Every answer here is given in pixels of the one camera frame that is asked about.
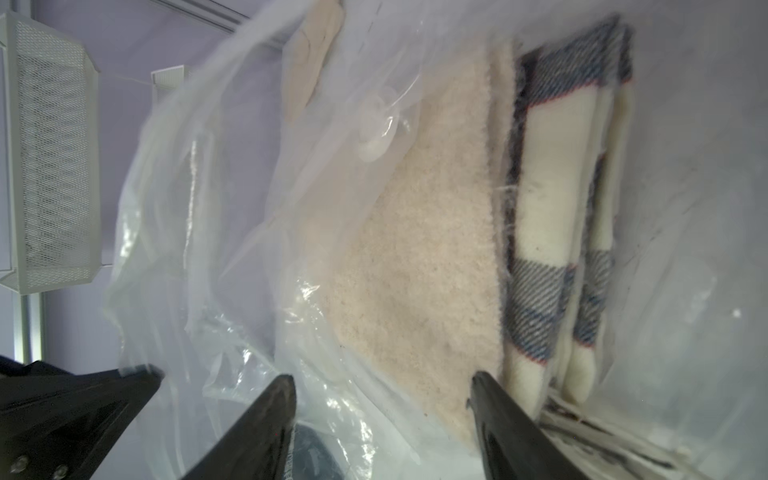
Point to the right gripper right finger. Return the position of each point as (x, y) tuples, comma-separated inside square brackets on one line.
[(511, 444)]

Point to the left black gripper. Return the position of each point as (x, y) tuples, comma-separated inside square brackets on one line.
[(58, 425)]

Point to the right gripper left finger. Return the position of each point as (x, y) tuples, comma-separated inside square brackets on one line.
[(256, 447)]

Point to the cream fuzzy scarf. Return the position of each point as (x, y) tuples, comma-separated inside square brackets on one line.
[(418, 293)]

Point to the clear plastic vacuum bag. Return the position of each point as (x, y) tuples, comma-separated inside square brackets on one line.
[(231, 221)]

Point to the white round bag valve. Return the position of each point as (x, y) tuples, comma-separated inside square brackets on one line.
[(377, 121)]

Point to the cream navy striped scarf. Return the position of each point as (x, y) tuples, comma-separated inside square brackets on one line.
[(567, 149)]

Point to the white mesh two-tier shelf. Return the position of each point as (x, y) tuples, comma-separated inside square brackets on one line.
[(52, 138)]

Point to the beige leather glove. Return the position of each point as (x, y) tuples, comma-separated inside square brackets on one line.
[(304, 54)]

